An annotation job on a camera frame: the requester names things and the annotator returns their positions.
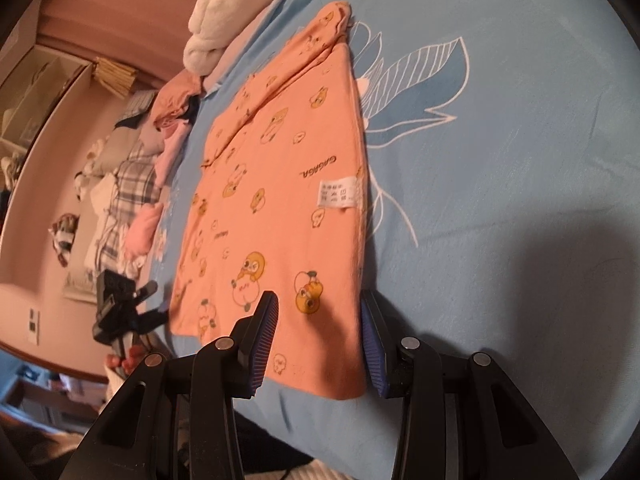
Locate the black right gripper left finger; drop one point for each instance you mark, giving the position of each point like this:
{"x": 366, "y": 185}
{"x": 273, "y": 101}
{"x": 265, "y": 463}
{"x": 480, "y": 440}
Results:
{"x": 135, "y": 437}

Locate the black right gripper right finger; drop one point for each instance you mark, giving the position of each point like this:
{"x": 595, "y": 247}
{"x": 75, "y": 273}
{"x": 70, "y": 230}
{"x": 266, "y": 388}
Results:
{"x": 462, "y": 418}

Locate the orange cartoon print shirt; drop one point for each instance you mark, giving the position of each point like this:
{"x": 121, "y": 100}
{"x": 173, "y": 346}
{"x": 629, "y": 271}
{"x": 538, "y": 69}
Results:
{"x": 281, "y": 207}

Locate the person left hand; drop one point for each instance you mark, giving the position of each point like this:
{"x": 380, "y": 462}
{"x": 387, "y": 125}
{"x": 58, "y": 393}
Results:
{"x": 127, "y": 364}

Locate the pink knit garment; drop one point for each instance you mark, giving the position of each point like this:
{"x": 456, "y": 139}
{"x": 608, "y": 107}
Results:
{"x": 140, "y": 235}

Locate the striped plush toy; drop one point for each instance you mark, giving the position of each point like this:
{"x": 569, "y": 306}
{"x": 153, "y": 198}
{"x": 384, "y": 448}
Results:
{"x": 63, "y": 232}

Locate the grey garment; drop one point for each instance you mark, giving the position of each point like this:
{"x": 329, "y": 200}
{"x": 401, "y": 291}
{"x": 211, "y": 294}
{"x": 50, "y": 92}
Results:
{"x": 152, "y": 140}

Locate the pink folded garment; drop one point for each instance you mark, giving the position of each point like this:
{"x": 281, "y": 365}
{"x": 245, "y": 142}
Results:
{"x": 174, "y": 136}

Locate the tan brown garment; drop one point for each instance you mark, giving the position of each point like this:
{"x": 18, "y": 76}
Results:
{"x": 172, "y": 101}

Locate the white shelf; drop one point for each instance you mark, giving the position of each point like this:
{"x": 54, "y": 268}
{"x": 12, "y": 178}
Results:
{"x": 40, "y": 91}

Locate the blue floral bed sheet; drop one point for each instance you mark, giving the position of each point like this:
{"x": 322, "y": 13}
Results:
{"x": 503, "y": 138}

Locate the white fluffy blanket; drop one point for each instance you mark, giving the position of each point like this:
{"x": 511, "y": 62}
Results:
{"x": 213, "y": 25}

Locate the wall socket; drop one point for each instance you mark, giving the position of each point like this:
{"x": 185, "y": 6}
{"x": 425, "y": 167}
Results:
{"x": 33, "y": 326}

